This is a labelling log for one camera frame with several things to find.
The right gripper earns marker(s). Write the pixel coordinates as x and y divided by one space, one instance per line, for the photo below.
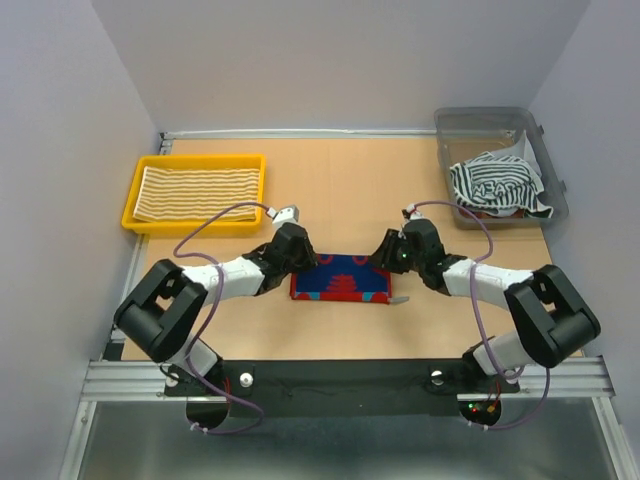
384 255

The yellow plastic tray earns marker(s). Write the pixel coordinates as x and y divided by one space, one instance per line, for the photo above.
220 227

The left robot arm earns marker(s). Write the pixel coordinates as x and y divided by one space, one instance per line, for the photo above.
159 313

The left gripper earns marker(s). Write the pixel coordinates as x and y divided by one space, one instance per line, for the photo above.
308 260

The grey plastic bin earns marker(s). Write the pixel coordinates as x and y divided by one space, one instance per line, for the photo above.
464 132

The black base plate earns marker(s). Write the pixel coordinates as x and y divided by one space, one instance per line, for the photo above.
345 388

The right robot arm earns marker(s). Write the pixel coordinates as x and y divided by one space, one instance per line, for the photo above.
551 319

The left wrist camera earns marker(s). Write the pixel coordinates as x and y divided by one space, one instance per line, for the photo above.
287 214

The black white striped towel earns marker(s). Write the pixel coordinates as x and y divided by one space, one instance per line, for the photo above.
502 183

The aluminium frame rail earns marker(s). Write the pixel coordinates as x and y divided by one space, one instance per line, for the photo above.
141 381

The turquoise red patterned towel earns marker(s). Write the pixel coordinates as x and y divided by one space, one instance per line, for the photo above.
345 278

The yellow striped towel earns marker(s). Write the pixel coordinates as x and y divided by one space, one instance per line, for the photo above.
196 195

